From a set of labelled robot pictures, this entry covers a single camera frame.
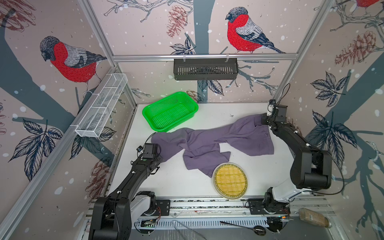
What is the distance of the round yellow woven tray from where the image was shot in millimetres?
776

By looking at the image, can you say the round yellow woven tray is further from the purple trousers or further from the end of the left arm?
the end of the left arm

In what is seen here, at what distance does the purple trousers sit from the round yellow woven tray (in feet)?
0.12
